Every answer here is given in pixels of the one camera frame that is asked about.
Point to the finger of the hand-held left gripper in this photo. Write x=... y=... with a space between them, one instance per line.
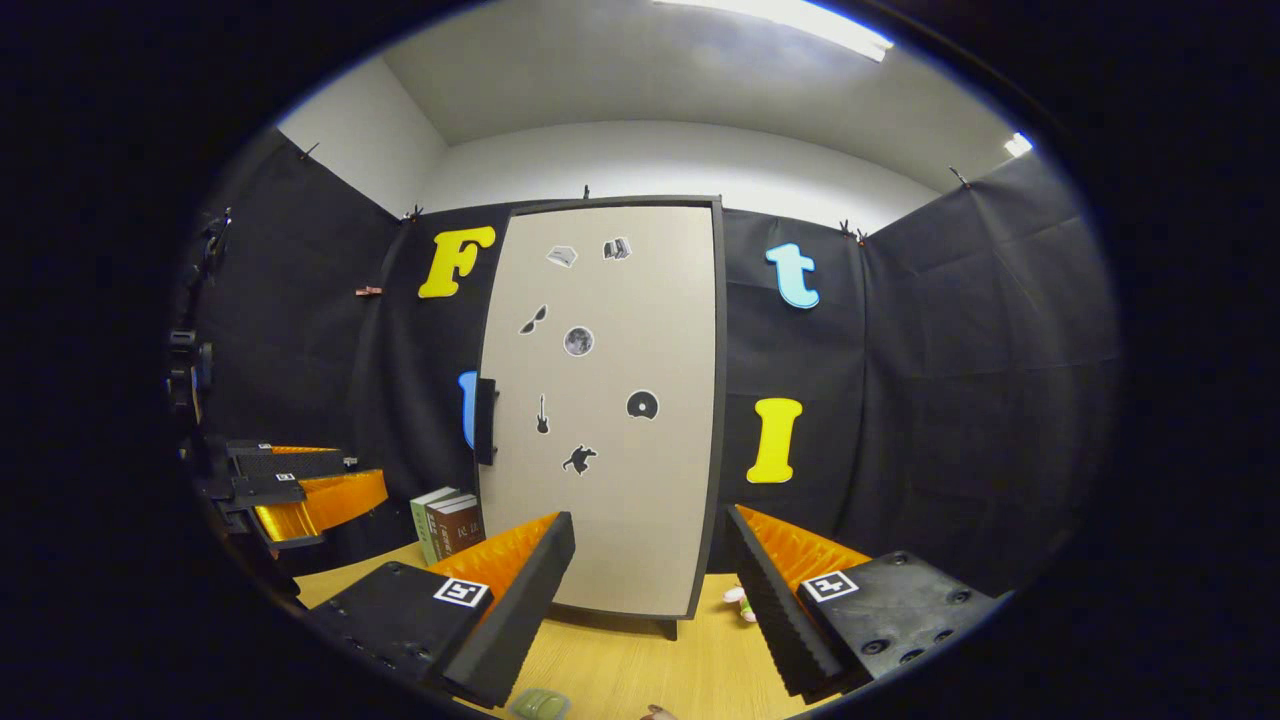
x=305 y=462
x=340 y=500

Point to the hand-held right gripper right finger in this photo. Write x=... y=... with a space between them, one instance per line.
x=775 y=610

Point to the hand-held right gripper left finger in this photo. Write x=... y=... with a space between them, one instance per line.
x=525 y=610

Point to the beige cabinet door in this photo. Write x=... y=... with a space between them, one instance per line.
x=620 y=300

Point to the green and pink plush toy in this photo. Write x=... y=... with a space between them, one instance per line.
x=740 y=598

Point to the brown book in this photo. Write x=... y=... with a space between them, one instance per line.
x=438 y=530
x=465 y=528

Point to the black backdrop cloth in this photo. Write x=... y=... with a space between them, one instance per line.
x=950 y=350

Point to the small ceiling light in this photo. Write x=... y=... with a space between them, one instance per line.
x=1018 y=145

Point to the long ceiling light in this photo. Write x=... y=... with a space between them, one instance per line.
x=790 y=20

